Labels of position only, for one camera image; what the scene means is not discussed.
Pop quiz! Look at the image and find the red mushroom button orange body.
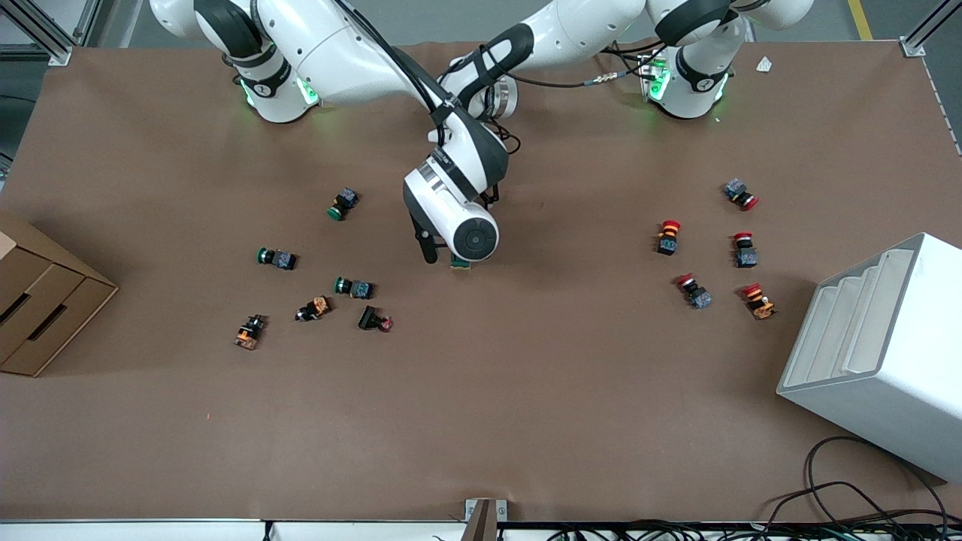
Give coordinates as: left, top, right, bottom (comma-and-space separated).
741, 283, 777, 322

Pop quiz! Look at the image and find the black arm-routed cable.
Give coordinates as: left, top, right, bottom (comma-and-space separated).
331, 0, 461, 125

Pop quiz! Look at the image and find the green push button blue body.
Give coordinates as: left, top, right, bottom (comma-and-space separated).
256, 246, 298, 271
327, 186, 360, 222

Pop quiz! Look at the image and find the aluminium frame profile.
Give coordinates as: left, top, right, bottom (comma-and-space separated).
900, 0, 962, 58
0, 0, 102, 67

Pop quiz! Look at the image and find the brown paper table cover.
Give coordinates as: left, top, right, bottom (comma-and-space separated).
0, 41, 962, 523

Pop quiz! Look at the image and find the white slotted organizer box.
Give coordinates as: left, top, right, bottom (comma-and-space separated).
776, 232, 962, 484

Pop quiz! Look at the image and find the black square button red terminal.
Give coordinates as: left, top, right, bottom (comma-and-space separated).
358, 304, 394, 333

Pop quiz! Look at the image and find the brown cardboard box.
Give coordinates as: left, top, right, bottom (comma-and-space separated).
0, 210, 119, 378

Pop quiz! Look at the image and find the black floor cable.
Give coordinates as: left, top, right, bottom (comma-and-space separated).
767, 481, 925, 527
803, 436, 949, 527

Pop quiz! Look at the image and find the black cable metal connector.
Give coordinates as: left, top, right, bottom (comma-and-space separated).
511, 64, 662, 89

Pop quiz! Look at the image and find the metal bracket post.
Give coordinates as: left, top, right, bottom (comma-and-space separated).
464, 498, 508, 541

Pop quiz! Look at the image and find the white table edge rail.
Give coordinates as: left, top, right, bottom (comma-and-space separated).
0, 520, 467, 541

